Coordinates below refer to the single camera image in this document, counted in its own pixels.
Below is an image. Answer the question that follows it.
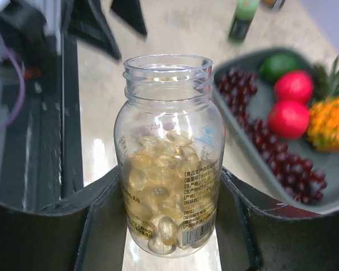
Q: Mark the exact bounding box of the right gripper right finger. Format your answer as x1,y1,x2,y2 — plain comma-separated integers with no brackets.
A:
216,168,339,270

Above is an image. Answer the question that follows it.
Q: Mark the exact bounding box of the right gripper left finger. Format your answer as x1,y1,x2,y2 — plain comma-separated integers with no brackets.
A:
0,168,127,270

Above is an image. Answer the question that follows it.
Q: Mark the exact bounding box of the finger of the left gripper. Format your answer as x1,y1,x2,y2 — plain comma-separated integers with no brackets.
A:
111,0,147,37

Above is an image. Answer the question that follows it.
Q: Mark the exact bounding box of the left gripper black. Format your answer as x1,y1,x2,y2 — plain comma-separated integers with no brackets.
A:
0,0,121,65

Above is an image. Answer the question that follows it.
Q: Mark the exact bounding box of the clear pill bottle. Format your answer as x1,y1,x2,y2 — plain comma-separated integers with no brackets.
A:
114,54,225,258

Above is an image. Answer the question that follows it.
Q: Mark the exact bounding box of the dark red grape bunch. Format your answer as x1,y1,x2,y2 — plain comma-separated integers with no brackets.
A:
217,68,327,204

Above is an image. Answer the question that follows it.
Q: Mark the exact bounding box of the grey fruit tray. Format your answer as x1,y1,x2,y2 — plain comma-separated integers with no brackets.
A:
212,47,339,214

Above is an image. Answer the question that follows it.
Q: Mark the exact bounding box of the green capped small bottle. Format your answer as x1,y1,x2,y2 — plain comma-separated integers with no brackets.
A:
228,0,259,42

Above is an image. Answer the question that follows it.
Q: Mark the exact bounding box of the red pomegranate right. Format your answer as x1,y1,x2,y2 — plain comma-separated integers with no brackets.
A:
267,100,310,140

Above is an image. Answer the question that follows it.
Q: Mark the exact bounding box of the red pomegranate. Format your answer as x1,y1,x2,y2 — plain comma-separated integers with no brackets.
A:
273,71,314,104
267,100,310,140

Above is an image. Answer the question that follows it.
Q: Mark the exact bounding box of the orange toy pineapple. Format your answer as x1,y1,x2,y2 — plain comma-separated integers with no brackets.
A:
306,56,339,152

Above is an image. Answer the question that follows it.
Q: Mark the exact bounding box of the tin can fruit label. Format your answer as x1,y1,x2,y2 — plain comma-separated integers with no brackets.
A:
260,0,285,11

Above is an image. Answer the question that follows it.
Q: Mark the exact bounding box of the red pomegranate left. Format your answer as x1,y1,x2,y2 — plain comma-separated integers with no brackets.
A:
273,71,314,104

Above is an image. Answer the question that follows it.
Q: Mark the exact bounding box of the green lime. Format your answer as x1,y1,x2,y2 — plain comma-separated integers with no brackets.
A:
259,53,300,84

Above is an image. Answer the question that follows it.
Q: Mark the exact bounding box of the black base frame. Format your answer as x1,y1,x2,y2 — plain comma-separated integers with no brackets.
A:
23,36,84,212

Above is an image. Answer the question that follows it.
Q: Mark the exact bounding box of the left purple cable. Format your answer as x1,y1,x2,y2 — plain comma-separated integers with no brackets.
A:
0,28,27,131

